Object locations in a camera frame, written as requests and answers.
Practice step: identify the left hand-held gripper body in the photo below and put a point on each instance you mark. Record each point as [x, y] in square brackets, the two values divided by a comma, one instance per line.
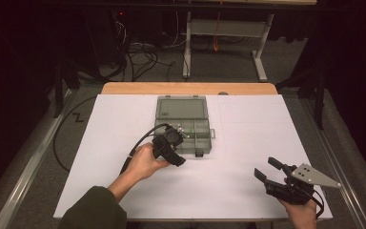
[171, 136]

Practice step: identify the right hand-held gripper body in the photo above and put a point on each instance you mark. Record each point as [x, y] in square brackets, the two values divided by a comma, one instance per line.
[311, 175]

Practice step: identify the small green plastic plug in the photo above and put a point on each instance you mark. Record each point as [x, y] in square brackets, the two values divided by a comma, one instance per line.
[189, 129]

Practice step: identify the grey plastic compartment box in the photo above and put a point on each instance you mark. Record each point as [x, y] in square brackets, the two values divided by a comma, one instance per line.
[182, 109]

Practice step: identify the person's left hand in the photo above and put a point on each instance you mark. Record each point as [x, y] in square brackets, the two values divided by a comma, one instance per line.
[143, 162]

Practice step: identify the person's right hand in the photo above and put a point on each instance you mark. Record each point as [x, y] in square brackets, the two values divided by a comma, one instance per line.
[303, 218]

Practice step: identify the white table mat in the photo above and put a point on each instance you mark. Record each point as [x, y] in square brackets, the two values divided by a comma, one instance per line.
[235, 152]

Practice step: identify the black metal stand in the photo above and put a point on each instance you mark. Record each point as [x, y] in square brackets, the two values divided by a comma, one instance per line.
[58, 89]
[320, 95]

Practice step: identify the dark computer tower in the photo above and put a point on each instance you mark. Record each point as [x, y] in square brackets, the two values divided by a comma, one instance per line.
[108, 31]

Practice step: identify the aluminium floor rail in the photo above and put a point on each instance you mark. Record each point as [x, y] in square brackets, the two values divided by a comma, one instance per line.
[28, 175]
[333, 159]

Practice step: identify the white metal desk frame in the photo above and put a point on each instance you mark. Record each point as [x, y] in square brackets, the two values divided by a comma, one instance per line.
[225, 28]

